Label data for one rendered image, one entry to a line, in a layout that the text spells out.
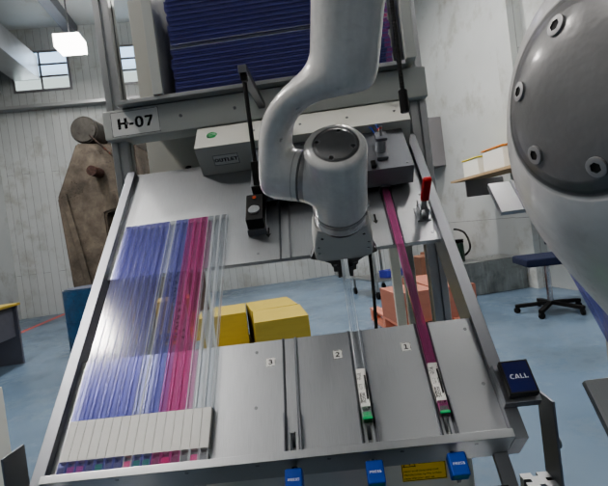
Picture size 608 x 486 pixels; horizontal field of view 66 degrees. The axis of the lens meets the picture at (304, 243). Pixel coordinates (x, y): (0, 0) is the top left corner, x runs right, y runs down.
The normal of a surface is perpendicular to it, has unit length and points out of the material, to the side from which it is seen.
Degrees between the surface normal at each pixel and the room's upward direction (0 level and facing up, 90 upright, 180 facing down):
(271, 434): 46
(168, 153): 90
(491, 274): 90
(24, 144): 90
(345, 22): 115
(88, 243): 90
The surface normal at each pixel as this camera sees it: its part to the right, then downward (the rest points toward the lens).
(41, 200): 0.14, 0.01
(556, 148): -0.91, 0.34
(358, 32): 0.27, 0.45
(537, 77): -0.99, -0.02
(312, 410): -0.12, -0.67
